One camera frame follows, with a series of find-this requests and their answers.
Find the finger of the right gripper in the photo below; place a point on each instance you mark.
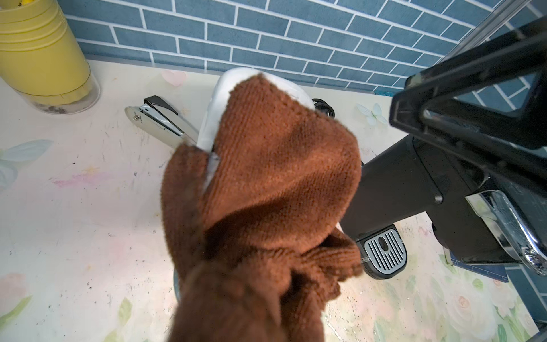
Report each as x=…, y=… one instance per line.
x=505, y=140

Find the black coffee machine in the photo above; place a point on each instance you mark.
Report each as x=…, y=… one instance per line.
x=480, y=218

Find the brown cloth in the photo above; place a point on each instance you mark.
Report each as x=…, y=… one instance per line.
x=252, y=227

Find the white coffee machine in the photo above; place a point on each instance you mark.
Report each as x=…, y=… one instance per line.
x=221, y=95

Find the silver black stapler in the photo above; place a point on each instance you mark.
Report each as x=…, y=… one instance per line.
x=158, y=118

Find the yellow pen cup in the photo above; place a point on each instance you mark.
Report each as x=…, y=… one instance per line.
x=41, y=59

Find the right metal corner post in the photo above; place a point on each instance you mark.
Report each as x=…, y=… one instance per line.
x=500, y=16

